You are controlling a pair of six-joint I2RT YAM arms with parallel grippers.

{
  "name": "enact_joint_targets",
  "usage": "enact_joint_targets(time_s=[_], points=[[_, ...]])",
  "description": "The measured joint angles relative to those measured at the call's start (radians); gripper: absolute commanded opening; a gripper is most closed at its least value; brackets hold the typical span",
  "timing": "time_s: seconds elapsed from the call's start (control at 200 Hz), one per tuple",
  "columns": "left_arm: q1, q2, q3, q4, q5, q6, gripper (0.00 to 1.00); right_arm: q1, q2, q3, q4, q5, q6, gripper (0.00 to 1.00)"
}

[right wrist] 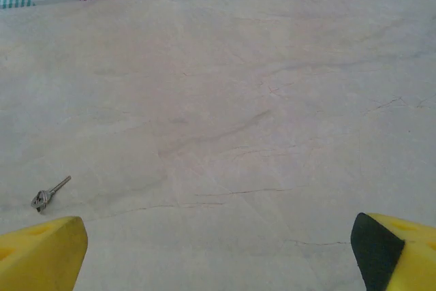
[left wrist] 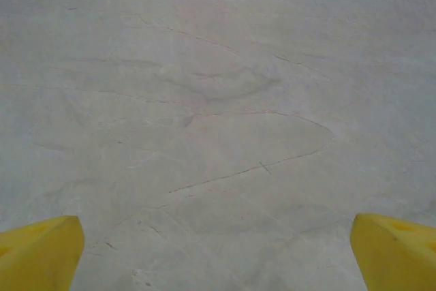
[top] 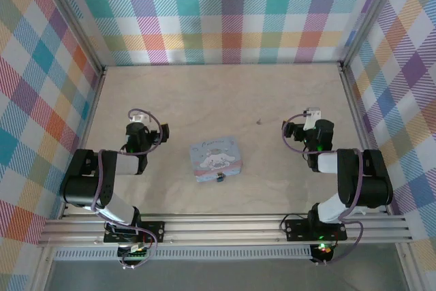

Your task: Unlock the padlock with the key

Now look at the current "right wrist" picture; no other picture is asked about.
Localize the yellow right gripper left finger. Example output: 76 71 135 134
0 216 89 291

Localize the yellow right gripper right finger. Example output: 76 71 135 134
350 212 436 291

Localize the small silver key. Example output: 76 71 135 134
33 175 72 207

